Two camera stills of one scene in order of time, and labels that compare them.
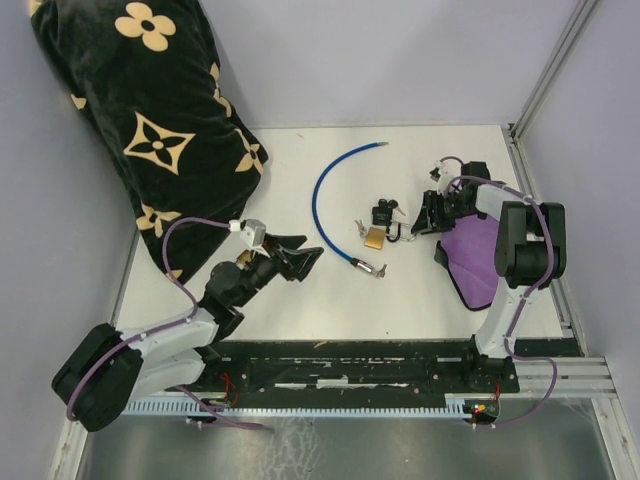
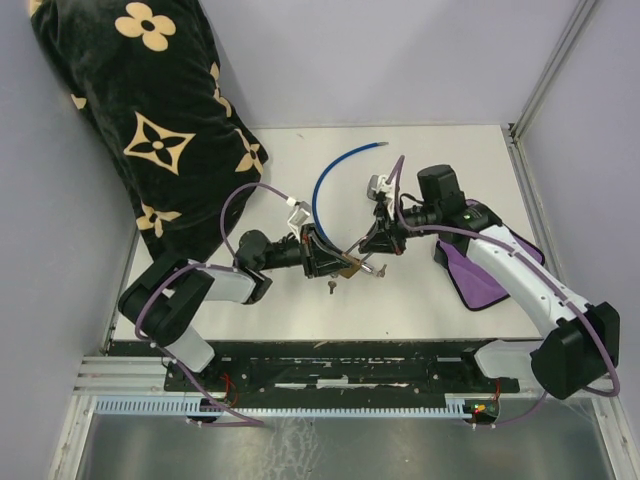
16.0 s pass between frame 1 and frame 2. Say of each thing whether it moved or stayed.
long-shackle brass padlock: moved
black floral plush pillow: stayed
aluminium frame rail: stayed
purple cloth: stayed
